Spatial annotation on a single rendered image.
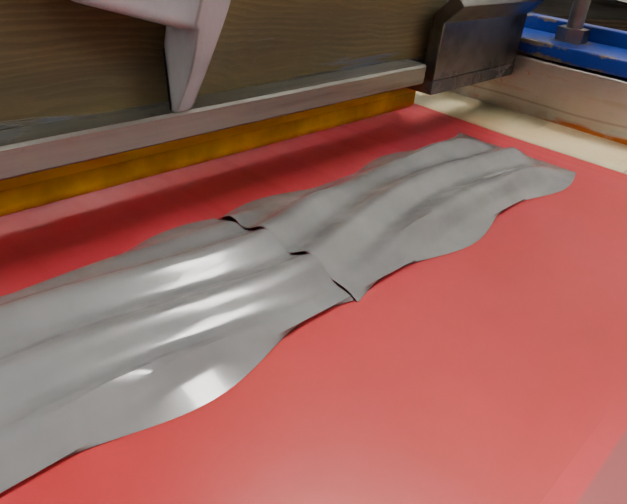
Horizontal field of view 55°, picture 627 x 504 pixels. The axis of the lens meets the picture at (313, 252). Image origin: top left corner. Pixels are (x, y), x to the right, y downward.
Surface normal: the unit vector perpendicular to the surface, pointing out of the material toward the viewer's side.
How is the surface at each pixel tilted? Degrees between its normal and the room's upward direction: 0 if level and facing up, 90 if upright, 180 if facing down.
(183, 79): 90
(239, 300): 33
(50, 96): 90
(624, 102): 90
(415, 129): 0
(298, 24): 90
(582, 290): 0
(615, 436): 0
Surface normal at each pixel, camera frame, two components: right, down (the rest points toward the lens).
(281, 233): 0.55, -0.53
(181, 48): -0.68, 0.32
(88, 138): 0.73, 0.40
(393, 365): 0.09, -0.86
